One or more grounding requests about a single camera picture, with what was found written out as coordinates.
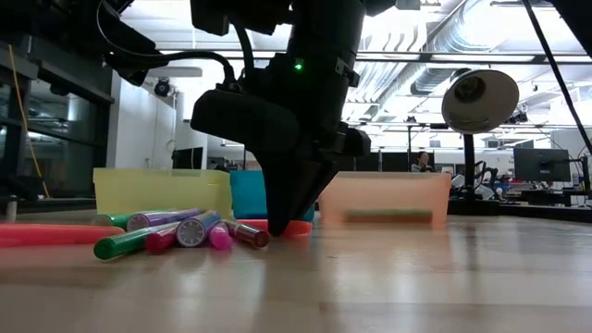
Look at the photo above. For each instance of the green dry-erase marker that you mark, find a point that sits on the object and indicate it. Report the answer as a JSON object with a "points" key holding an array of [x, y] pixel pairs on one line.
{"points": [[125, 241]]}

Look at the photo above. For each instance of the red dry-erase marker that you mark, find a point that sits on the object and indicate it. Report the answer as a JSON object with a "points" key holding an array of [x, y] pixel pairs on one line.
{"points": [[250, 233]]}

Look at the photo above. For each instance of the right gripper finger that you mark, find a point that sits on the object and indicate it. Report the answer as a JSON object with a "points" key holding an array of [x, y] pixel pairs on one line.
{"points": [[282, 194], [319, 176]]}

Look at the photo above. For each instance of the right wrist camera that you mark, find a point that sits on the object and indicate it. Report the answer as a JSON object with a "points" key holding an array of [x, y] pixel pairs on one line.
{"points": [[240, 120]]}

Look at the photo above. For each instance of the purple Sharpie marker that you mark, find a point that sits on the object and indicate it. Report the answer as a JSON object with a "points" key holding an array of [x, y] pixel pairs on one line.
{"points": [[162, 217]]}

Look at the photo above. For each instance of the orange plastic bin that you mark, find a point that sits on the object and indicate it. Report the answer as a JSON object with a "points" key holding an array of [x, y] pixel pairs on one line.
{"points": [[384, 194]]}

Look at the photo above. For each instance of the blue plastic bin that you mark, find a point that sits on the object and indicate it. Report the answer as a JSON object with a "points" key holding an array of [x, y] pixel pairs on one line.
{"points": [[247, 194]]}

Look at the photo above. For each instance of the black computer monitor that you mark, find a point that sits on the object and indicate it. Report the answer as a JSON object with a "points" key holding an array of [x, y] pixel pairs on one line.
{"points": [[541, 164], [187, 158]]}

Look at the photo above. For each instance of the pink highlighter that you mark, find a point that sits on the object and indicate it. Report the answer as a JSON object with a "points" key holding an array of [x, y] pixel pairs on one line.
{"points": [[219, 237]]}

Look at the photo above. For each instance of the orange highlighter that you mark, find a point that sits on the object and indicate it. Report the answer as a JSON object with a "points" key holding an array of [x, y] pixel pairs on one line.
{"points": [[55, 233]]}

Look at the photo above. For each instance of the yellow plastic bin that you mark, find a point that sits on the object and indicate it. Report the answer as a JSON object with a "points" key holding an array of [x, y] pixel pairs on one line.
{"points": [[162, 189]]}

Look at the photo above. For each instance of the black desk lamp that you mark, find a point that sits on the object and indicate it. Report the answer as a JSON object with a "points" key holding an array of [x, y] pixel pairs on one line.
{"points": [[481, 99]]}

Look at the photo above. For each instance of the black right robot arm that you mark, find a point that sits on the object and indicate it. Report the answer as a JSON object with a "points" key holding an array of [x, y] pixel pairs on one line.
{"points": [[324, 28]]}

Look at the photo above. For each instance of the black ceiling camera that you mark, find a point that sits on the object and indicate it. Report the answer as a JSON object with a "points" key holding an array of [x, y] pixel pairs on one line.
{"points": [[162, 87]]}

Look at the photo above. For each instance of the small metal post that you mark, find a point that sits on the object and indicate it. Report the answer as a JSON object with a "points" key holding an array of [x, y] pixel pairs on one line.
{"points": [[11, 208]]}

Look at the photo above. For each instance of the person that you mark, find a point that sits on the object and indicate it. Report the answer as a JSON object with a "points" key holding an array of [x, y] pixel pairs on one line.
{"points": [[422, 162]]}

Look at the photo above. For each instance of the black partition panel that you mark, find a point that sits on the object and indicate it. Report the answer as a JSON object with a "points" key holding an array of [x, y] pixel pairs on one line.
{"points": [[393, 162]]}

